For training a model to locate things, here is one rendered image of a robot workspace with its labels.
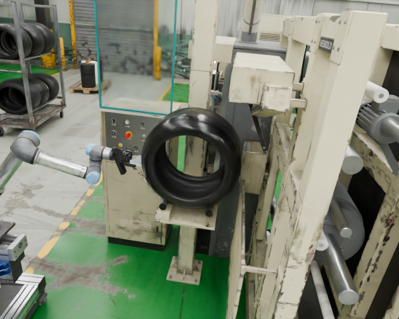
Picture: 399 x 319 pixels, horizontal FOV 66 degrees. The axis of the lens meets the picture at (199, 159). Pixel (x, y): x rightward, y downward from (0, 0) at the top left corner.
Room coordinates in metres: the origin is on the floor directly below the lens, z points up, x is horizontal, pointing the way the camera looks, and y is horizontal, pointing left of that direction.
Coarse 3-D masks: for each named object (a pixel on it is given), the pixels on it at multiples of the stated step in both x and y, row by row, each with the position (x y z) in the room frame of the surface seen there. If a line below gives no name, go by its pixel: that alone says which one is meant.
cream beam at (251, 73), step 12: (240, 60) 1.48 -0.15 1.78; (252, 60) 1.53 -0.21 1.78; (264, 60) 1.57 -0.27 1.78; (276, 60) 1.62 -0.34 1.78; (240, 72) 1.27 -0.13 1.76; (252, 72) 1.26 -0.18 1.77; (264, 72) 1.26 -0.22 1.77; (276, 72) 1.26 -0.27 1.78; (288, 72) 1.25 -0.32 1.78; (240, 84) 1.27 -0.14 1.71; (252, 84) 1.26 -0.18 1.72; (264, 84) 1.26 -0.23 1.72; (276, 84) 1.25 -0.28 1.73; (288, 84) 1.25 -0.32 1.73; (240, 96) 1.27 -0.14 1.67; (252, 96) 1.26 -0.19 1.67
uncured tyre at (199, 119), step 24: (168, 120) 1.59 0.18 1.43; (192, 120) 1.56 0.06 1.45; (216, 120) 1.62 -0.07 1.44; (144, 144) 1.59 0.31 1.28; (216, 144) 1.51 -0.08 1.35; (240, 144) 1.70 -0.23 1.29; (144, 168) 1.56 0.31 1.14; (168, 168) 1.81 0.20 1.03; (240, 168) 1.55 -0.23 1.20; (168, 192) 1.54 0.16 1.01; (192, 192) 1.73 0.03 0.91; (216, 192) 1.51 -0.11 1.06
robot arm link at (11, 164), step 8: (24, 136) 1.56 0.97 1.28; (32, 136) 1.60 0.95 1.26; (8, 160) 1.55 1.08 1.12; (16, 160) 1.55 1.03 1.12; (0, 168) 1.54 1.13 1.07; (8, 168) 1.54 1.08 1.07; (16, 168) 1.57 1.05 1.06; (0, 176) 1.53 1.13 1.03; (8, 176) 1.54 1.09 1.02; (0, 184) 1.53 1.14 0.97; (0, 192) 1.52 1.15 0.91
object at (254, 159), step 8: (248, 144) 1.95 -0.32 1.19; (256, 144) 1.98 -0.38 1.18; (248, 152) 1.80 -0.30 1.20; (256, 152) 1.98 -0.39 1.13; (264, 152) 1.92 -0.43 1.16; (248, 160) 1.80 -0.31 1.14; (256, 160) 1.80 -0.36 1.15; (264, 160) 1.79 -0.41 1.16; (248, 168) 1.80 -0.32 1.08; (256, 168) 1.80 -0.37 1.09; (264, 168) 1.79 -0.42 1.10; (240, 176) 1.98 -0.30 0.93; (248, 176) 1.80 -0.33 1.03; (256, 176) 1.80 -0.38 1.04; (240, 184) 1.81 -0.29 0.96; (248, 184) 1.80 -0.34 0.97; (256, 184) 1.80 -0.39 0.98; (248, 192) 1.80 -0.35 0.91; (256, 192) 1.79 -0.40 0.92
